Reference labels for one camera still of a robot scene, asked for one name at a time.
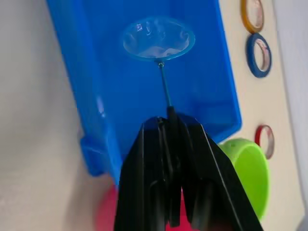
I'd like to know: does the red tape roll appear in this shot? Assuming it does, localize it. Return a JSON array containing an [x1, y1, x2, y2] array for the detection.
[[255, 124, 275, 160]]

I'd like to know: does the blue tape roll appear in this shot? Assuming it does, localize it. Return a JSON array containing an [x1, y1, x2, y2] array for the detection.
[[245, 33, 273, 78]]

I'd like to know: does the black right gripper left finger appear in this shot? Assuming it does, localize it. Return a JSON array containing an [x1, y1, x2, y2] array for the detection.
[[113, 116, 169, 231]]

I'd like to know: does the blue fishing net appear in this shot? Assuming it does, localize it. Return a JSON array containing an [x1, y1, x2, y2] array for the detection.
[[122, 17, 196, 228]]

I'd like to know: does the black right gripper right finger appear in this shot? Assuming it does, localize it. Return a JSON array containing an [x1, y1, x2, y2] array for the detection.
[[177, 113, 265, 231]]

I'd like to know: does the pink plastic bucket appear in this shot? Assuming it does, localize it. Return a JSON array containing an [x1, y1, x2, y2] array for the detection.
[[95, 184, 193, 231]]

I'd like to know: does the orange tape roll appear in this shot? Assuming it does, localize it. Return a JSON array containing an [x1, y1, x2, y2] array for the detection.
[[241, 0, 265, 34]]

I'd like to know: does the blue plastic tub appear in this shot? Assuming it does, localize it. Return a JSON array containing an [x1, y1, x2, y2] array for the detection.
[[45, 0, 243, 186]]

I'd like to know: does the green plastic bucket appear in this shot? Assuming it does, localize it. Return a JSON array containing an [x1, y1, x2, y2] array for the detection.
[[218, 138, 269, 222]]

